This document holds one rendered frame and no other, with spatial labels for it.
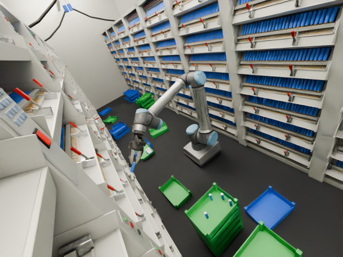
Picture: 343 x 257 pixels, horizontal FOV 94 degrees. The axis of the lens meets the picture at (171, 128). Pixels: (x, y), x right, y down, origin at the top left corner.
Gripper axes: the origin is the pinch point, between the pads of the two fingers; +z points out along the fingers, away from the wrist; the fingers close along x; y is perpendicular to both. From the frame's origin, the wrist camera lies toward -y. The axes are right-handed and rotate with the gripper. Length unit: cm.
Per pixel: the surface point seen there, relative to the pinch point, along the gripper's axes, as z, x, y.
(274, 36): -87, -56, -61
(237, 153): -29, -122, 17
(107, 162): 2.7, 17.0, -8.7
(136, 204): 21.8, -1.1, -13.3
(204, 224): 32, -51, -13
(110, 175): 8.7, 15.9, -16.3
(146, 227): 29.0, -2.8, -25.8
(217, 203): 20, -61, -14
